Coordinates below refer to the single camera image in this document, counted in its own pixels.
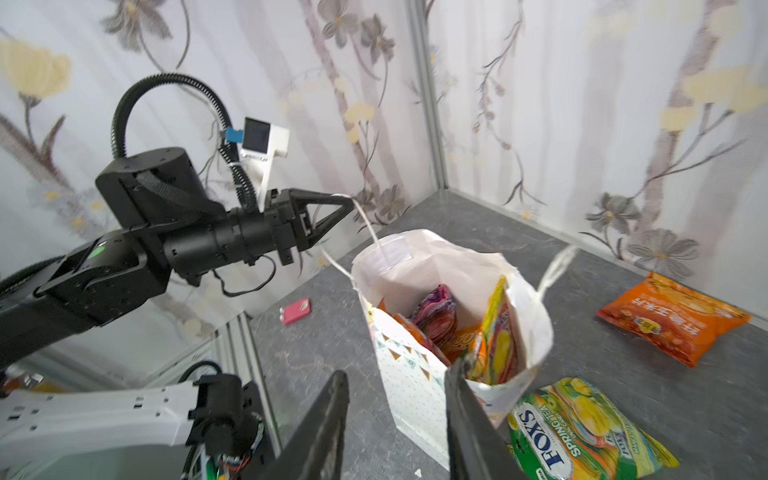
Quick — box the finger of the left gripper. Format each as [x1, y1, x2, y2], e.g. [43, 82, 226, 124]
[308, 209, 351, 248]
[305, 191, 356, 225]

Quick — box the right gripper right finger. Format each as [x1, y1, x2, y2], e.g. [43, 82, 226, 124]
[445, 360, 527, 480]

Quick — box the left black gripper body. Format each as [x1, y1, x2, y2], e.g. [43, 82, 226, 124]
[266, 188, 314, 264]

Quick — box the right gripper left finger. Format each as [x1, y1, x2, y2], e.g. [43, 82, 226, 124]
[257, 370, 350, 480]

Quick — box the white paper bag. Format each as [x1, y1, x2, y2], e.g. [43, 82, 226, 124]
[341, 229, 578, 467]

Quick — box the green Fox's candy bag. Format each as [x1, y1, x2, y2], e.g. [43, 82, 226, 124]
[507, 377, 679, 480]

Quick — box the purple candy bag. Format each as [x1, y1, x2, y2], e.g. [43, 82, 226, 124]
[409, 284, 458, 348]

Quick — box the yellow mango candy bag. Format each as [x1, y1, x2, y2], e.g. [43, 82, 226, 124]
[442, 325, 482, 364]

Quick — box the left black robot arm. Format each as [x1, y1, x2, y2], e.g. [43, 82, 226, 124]
[1, 73, 358, 479]

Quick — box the pink cartoon sticker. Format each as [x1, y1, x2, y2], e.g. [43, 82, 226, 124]
[279, 298, 311, 325]

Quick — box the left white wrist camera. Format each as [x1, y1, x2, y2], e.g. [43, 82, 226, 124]
[225, 117, 290, 212]

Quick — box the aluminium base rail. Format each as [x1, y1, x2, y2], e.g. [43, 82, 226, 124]
[145, 312, 282, 457]

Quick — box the orange chip bag by wall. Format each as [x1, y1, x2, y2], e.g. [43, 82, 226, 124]
[597, 272, 752, 368]

